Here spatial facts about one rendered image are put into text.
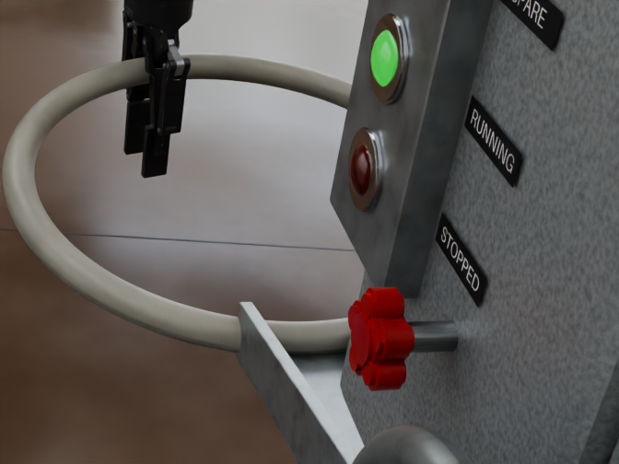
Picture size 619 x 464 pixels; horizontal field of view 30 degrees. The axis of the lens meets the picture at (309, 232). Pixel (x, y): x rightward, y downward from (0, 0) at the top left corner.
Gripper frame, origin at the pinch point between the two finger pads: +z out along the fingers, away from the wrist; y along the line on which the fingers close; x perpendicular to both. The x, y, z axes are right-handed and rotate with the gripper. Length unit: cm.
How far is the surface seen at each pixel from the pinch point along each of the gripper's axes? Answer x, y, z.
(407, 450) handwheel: -33, 87, -49
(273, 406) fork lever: -14, 54, -12
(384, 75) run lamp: -26, 73, -53
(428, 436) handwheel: -33, 87, -49
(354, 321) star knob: -30, 79, -46
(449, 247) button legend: -26, 79, -48
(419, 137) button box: -26, 77, -52
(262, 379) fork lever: -13, 51, -11
